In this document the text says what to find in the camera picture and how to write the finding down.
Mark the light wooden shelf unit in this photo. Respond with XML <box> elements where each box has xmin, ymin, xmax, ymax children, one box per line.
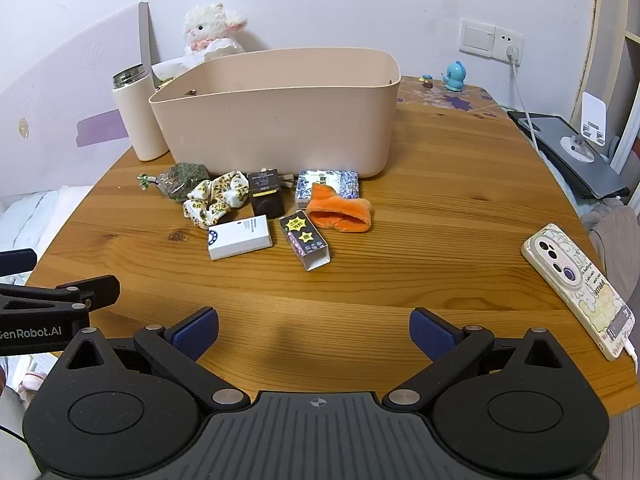
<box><xmin>572</xmin><ymin>0</ymin><xmax>640</xmax><ymax>172</ymax></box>

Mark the lilac bed headboard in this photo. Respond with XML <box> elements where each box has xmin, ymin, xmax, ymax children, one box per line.
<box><xmin>0</xmin><ymin>1</ymin><xmax>161</xmax><ymax>201</ymax></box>

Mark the white phone stand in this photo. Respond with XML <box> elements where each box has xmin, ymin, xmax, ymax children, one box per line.
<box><xmin>560</xmin><ymin>91</ymin><xmax>614</xmax><ymax>163</ymax></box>

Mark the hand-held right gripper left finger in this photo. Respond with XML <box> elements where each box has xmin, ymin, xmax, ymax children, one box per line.
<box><xmin>55</xmin><ymin>306</ymin><xmax>251</xmax><ymax>414</ymax></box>

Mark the black box with yellow stars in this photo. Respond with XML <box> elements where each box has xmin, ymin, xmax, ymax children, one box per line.
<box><xmin>278</xmin><ymin>210</ymin><xmax>331</xmax><ymax>272</ymax></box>

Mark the grey cloth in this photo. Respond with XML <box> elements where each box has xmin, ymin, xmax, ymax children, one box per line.
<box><xmin>582</xmin><ymin>201</ymin><xmax>640</xmax><ymax>272</ymax></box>

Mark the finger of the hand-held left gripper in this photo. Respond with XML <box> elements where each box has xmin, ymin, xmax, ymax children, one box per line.
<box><xmin>0</xmin><ymin>248</ymin><xmax>37</xmax><ymax>279</ymax></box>
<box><xmin>0</xmin><ymin>274</ymin><xmax>121</xmax><ymax>319</ymax></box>

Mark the wooden clothespin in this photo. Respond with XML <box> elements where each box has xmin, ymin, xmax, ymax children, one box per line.
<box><xmin>260</xmin><ymin>167</ymin><xmax>297</xmax><ymax>191</ymax></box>

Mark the blue toy figurine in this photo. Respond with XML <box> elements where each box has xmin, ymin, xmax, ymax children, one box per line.
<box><xmin>441</xmin><ymin>61</ymin><xmax>469</xmax><ymax>92</ymax></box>

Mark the white carton box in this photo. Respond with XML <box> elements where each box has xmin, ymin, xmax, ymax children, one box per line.
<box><xmin>207</xmin><ymin>215</ymin><xmax>274</xmax><ymax>261</ymax></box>

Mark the beige plastic storage bin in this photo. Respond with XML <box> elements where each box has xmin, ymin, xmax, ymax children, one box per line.
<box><xmin>148</xmin><ymin>48</ymin><xmax>402</xmax><ymax>179</ymax></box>

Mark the white plush lamb toy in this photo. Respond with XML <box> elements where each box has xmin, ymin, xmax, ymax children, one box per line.
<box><xmin>181</xmin><ymin>2</ymin><xmax>249</xmax><ymax>59</ymax></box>

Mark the grey laptop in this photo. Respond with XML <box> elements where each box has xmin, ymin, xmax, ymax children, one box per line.
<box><xmin>507</xmin><ymin>110</ymin><xmax>631</xmax><ymax>200</ymax></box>

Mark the black box with yellow label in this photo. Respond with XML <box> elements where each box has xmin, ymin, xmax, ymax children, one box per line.
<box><xmin>247</xmin><ymin>170</ymin><xmax>287</xmax><ymax>219</ymax></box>

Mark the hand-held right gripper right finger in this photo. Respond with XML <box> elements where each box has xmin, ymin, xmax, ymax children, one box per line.
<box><xmin>384</xmin><ymin>307</ymin><xmax>583</xmax><ymax>414</ymax></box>

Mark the purple tape patch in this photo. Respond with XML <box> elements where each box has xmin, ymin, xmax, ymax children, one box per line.
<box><xmin>75</xmin><ymin>109</ymin><xmax>132</xmax><ymax>149</ymax></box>

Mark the white tissue paper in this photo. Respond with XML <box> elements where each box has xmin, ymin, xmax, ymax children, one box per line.
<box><xmin>151</xmin><ymin>53</ymin><xmax>206</xmax><ymax>81</ymax></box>

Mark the white thermos bottle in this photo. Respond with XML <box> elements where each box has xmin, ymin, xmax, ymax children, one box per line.
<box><xmin>112</xmin><ymin>63</ymin><xmax>171</xmax><ymax>162</ymax></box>

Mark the blue white patterned packet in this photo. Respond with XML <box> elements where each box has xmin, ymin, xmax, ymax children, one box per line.
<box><xmin>296</xmin><ymin>169</ymin><xmax>361</xmax><ymax>210</ymax></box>

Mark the orange fleece sock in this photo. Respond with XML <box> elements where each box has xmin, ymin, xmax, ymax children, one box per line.
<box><xmin>306</xmin><ymin>183</ymin><xmax>374</xmax><ymax>234</ymax></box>

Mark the phone in cream case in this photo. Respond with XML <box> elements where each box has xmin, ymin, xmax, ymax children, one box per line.
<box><xmin>521</xmin><ymin>223</ymin><xmax>636</xmax><ymax>362</ymax></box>

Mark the pale blue cloth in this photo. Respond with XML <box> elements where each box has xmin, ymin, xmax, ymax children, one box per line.
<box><xmin>537</xmin><ymin>147</ymin><xmax>594</xmax><ymax>221</ymax></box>

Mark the purple patterned table mat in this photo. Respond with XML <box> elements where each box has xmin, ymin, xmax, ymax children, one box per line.
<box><xmin>395</xmin><ymin>76</ymin><xmax>508</xmax><ymax>121</ymax></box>

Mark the green dried plant packet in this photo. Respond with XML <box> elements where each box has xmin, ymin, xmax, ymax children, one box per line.
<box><xmin>138</xmin><ymin>162</ymin><xmax>209</xmax><ymax>204</ymax></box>

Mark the white wall socket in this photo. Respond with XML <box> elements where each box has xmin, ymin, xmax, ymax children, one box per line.
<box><xmin>494</xmin><ymin>27</ymin><xmax>525</xmax><ymax>66</ymax></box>

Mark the white plug with cable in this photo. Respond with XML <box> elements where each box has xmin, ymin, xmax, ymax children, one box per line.
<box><xmin>506</xmin><ymin>45</ymin><xmax>542</xmax><ymax>152</ymax></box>

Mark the white wall switch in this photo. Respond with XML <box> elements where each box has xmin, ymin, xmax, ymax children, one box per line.
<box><xmin>458</xmin><ymin>17</ymin><xmax>497</xmax><ymax>58</ymax></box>

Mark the floral fabric scrunchie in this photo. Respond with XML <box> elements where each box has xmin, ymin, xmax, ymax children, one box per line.
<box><xmin>182</xmin><ymin>171</ymin><xmax>251</xmax><ymax>231</ymax></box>

